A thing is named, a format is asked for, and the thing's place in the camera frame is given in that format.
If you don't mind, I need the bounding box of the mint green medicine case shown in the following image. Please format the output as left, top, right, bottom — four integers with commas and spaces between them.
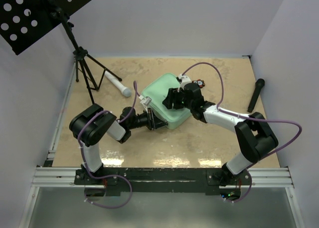
142, 73, 191, 130

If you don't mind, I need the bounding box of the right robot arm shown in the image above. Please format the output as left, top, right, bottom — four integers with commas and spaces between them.
162, 83, 279, 186

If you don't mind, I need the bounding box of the black base frame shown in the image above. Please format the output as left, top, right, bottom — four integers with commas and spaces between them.
74, 167, 252, 198

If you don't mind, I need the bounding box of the black microphone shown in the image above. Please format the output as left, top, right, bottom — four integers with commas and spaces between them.
247, 78, 265, 113

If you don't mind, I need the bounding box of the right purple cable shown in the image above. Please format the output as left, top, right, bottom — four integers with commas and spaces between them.
181, 62, 303, 204

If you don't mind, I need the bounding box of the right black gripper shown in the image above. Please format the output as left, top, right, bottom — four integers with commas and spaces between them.
162, 88, 193, 111

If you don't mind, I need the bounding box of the white microphone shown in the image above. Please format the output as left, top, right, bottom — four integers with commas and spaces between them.
104, 71, 132, 98

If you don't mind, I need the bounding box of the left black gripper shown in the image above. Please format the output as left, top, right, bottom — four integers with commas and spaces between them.
129, 107, 168, 130

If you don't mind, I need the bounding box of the red owl toy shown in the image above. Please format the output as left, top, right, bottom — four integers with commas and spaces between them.
193, 79, 205, 88

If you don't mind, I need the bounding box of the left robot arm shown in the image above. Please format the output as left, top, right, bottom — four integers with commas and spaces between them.
69, 104, 168, 184

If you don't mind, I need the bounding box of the black perforated music stand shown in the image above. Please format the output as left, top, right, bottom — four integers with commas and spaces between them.
0, 0, 122, 102

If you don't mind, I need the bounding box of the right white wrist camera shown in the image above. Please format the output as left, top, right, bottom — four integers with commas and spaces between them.
176, 74, 192, 89

